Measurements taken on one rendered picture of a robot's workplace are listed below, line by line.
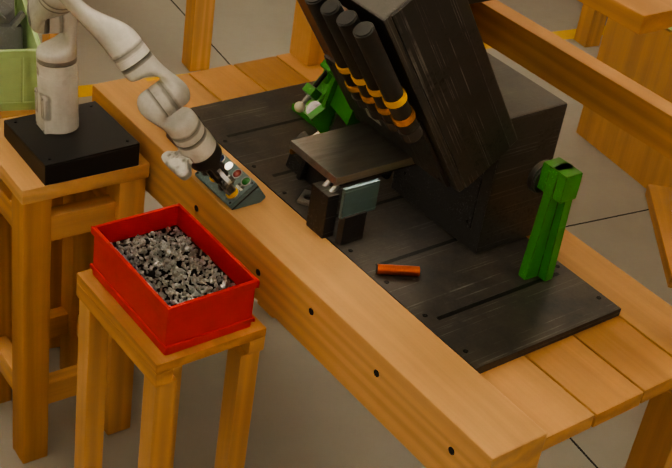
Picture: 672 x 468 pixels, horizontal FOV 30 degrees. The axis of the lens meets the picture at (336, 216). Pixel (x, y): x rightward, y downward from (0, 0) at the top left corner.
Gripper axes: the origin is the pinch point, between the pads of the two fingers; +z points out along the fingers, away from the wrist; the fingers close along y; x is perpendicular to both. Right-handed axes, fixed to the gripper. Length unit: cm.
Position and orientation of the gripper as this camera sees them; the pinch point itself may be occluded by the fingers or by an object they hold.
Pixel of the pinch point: (227, 186)
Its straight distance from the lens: 274.8
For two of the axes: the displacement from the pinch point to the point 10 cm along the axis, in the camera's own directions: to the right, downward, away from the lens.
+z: 3.4, 5.5, 7.6
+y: -5.9, -5.1, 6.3
